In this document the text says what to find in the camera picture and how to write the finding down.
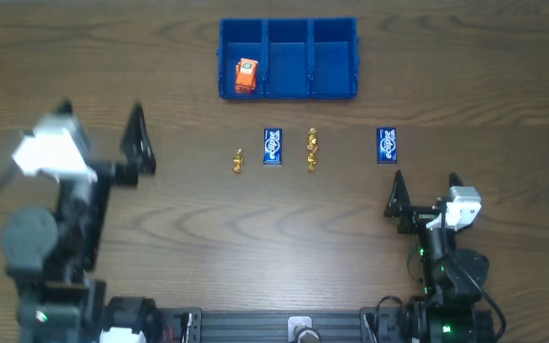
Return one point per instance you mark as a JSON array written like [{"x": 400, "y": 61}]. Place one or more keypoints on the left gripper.
[{"x": 117, "y": 174}]

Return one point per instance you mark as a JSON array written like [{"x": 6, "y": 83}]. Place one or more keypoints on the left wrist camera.
[{"x": 53, "y": 147}]

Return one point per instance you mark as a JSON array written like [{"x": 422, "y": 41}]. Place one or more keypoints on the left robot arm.
[{"x": 65, "y": 238}]

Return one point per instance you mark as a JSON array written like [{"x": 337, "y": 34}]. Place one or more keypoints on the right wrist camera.
[{"x": 462, "y": 205}]

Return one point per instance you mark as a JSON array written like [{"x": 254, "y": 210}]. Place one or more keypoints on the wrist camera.
[
  {"x": 53, "y": 147},
  {"x": 462, "y": 205}
]

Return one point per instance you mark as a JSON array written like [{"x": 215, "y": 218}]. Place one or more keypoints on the orange candy box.
[
  {"x": 238, "y": 83},
  {"x": 248, "y": 74}
]

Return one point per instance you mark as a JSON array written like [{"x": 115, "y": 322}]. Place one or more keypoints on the mounting rail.
[{"x": 255, "y": 326}]

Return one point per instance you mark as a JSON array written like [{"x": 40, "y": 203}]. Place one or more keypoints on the blue candy pack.
[
  {"x": 272, "y": 146},
  {"x": 386, "y": 145}
]

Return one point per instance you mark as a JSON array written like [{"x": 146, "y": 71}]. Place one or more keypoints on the gold candy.
[
  {"x": 237, "y": 161},
  {"x": 312, "y": 161},
  {"x": 312, "y": 138}
]

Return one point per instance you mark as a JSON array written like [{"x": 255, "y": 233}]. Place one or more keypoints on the blue tray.
[{"x": 289, "y": 71}]

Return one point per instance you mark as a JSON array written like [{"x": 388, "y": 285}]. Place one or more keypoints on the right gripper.
[{"x": 412, "y": 220}]

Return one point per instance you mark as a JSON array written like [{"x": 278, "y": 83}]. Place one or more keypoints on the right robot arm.
[{"x": 434, "y": 248}]

